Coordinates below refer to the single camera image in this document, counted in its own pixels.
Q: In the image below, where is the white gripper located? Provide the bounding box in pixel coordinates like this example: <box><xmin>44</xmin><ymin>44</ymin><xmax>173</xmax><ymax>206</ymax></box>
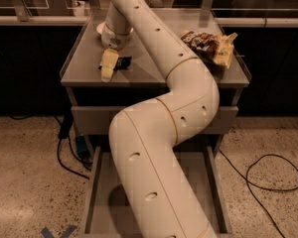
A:
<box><xmin>100</xmin><ymin>24</ymin><xmax>133</xmax><ymax>82</ymax></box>

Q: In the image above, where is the blue rxbar blueberry bar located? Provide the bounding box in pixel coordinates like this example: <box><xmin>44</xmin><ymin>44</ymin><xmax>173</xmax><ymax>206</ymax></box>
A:
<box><xmin>105</xmin><ymin>57</ymin><xmax>132</xmax><ymax>70</ymax></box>

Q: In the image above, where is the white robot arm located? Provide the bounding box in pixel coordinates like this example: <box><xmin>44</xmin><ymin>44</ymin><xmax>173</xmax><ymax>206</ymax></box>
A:
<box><xmin>108</xmin><ymin>0</ymin><xmax>220</xmax><ymax>238</ymax></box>

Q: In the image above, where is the grey drawer cabinet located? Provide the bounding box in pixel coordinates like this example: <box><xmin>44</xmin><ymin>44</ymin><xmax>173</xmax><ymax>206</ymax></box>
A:
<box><xmin>62</xmin><ymin>10</ymin><xmax>251</xmax><ymax>152</ymax></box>

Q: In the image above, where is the grey middle drawer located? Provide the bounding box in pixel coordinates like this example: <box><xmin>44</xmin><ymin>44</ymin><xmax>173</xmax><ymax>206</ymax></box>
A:
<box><xmin>72</xmin><ymin>106</ymin><xmax>238</xmax><ymax>135</ymax></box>

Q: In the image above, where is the open grey bottom drawer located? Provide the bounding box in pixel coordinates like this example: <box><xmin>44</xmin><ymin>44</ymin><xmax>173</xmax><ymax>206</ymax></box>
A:
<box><xmin>78</xmin><ymin>147</ymin><xmax>234</xmax><ymax>238</ymax></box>

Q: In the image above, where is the white paper bowl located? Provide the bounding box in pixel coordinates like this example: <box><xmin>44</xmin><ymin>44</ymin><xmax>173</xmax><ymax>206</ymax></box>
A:
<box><xmin>96</xmin><ymin>22</ymin><xmax>105</xmax><ymax>35</ymax></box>

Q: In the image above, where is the blue power adapter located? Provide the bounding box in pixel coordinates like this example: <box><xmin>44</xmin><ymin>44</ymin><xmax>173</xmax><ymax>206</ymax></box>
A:
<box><xmin>74</xmin><ymin>136</ymin><xmax>89</xmax><ymax>158</ymax></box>

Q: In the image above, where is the brown and cream chip bag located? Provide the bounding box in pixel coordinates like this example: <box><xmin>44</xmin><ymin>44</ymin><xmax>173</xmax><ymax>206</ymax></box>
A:
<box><xmin>180</xmin><ymin>30</ymin><xmax>237</xmax><ymax>68</ymax></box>

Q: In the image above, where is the black floor cable left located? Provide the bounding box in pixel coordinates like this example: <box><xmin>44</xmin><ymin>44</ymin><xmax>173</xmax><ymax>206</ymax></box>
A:
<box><xmin>6</xmin><ymin>114</ymin><xmax>93</xmax><ymax>180</ymax></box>

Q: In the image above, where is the black floor cable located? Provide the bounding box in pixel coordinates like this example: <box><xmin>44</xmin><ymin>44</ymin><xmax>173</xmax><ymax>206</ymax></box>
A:
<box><xmin>218</xmin><ymin>148</ymin><xmax>298</xmax><ymax>238</ymax></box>
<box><xmin>6</xmin><ymin>114</ymin><xmax>93</xmax><ymax>180</ymax></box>

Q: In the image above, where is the black floor cable right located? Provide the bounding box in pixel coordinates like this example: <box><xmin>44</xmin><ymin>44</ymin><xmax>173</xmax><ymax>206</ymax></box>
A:
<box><xmin>218</xmin><ymin>148</ymin><xmax>298</xmax><ymax>238</ymax></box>

